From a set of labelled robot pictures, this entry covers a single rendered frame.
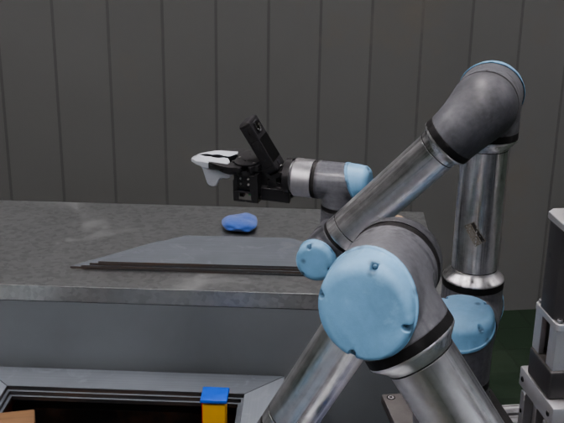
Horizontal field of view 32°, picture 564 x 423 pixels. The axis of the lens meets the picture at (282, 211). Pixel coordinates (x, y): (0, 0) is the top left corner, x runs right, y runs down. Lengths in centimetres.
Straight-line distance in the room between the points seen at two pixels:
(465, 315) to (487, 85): 41
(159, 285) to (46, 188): 197
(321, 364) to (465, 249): 58
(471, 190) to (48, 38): 262
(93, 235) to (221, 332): 52
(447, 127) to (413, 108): 269
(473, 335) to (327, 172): 41
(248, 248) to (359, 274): 144
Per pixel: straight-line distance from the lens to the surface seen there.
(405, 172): 166
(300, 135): 424
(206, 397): 221
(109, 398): 235
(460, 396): 114
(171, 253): 248
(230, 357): 240
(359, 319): 109
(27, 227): 278
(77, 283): 240
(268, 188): 190
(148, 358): 243
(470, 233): 181
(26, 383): 241
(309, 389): 134
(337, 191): 184
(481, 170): 177
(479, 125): 162
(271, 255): 246
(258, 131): 187
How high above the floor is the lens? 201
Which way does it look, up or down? 20 degrees down
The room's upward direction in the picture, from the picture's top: 1 degrees clockwise
